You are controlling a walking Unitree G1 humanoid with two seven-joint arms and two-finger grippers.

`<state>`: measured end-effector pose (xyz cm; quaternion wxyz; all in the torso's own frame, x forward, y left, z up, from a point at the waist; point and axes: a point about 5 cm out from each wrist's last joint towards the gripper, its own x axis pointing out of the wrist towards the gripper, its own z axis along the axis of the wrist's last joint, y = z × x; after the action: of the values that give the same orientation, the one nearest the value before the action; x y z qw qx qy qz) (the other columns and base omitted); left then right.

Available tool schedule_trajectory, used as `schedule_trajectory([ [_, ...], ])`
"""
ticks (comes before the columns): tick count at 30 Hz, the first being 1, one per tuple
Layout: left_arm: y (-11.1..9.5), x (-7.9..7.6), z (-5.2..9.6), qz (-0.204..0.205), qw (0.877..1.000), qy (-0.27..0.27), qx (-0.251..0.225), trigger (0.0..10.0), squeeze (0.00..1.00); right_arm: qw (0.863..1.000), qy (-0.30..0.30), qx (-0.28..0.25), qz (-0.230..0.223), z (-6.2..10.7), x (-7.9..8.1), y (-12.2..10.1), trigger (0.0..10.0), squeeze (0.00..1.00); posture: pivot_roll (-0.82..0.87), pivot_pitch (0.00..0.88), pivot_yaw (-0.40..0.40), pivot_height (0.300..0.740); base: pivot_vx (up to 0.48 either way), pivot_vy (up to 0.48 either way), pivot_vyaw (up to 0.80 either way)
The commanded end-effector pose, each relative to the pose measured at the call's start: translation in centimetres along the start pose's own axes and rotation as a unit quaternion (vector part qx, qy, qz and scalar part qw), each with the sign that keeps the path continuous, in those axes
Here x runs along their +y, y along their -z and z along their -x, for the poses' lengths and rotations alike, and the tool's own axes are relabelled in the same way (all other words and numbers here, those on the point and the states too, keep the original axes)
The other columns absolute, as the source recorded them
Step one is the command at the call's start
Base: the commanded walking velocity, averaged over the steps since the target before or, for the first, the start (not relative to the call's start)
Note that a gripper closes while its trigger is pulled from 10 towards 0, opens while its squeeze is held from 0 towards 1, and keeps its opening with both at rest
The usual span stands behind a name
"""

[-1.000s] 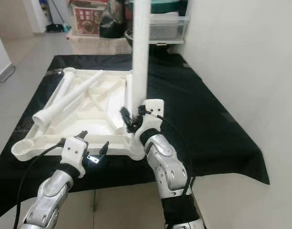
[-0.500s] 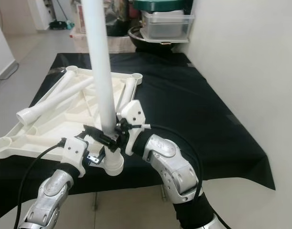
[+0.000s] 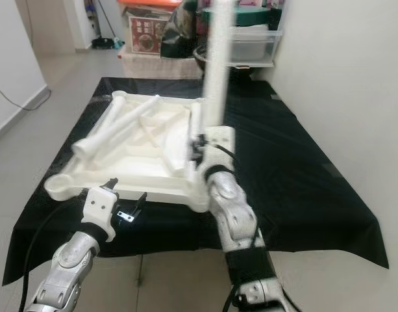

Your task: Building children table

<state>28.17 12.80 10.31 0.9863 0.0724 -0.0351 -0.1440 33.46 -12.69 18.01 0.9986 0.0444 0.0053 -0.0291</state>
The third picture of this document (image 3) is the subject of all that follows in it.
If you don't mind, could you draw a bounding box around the black tablecloth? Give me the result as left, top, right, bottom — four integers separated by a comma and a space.
1, 77, 391, 287

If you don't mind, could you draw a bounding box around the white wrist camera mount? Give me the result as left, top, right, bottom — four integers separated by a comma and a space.
85, 185, 121, 231
200, 127, 237, 171

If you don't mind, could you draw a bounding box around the white plastic children table top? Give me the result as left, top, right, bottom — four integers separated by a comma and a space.
44, 91, 216, 214

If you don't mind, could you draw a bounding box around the grey metal folding table frame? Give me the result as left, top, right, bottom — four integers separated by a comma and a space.
134, 253, 145, 288

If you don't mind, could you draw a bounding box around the white appliance cabinet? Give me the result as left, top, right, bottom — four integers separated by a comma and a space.
95, 0, 125, 41

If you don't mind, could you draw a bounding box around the white towel cloth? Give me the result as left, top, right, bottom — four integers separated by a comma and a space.
119, 52, 199, 80

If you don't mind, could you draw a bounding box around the teal head floor mop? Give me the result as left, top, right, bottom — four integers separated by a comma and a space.
92, 0, 123, 49

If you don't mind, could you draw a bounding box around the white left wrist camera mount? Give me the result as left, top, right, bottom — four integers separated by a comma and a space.
85, 185, 121, 231

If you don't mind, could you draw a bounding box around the clear plastic container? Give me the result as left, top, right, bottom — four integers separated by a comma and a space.
208, 26, 284, 67

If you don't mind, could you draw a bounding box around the black plastic bag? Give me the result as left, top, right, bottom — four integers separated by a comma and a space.
160, 0, 209, 59

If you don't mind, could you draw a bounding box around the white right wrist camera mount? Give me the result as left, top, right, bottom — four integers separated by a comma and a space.
200, 127, 237, 171

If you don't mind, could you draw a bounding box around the red printed carton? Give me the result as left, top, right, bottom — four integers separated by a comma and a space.
131, 16, 168, 54

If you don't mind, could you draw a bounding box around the dark green round pot lid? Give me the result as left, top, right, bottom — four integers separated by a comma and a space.
202, 3, 280, 27

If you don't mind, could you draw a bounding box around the black round wok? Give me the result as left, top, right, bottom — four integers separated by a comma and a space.
192, 45, 274, 80

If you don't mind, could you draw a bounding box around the clear storage box orange lid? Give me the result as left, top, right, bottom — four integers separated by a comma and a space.
119, 0, 186, 56

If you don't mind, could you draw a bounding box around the long black wall cable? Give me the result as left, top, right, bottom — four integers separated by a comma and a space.
0, 83, 53, 112

